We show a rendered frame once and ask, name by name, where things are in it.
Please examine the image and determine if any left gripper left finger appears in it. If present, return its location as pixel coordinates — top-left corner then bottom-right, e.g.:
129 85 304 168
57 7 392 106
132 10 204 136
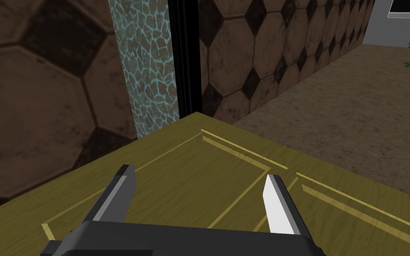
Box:
81 164 138 224

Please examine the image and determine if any white framed dark window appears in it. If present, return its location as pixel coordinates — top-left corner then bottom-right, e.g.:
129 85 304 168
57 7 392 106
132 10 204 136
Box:
387 0 410 19

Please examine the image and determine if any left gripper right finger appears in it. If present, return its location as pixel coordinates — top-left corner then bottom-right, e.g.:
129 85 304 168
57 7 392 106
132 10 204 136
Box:
262 174 314 240

